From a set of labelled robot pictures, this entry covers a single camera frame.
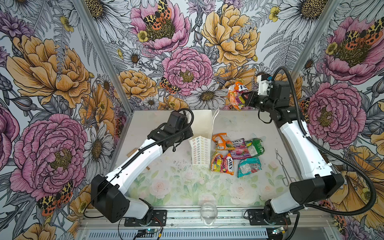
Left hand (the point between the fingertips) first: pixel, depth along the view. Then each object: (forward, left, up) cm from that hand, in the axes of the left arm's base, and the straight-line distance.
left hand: (190, 135), depth 79 cm
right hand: (+9, -25, +16) cm, 31 cm away
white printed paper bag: (-4, -5, -2) cm, 7 cm away
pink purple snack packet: (+3, -31, -20) cm, 37 cm away
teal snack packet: (-10, -32, -16) cm, 37 cm away
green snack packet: (+3, -40, -17) cm, 43 cm away
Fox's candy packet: (-7, -19, -19) cm, 28 cm away
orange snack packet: (+7, -20, -18) cm, 28 cm away
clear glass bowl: (-31, -9, -24) cm, 40 cm away
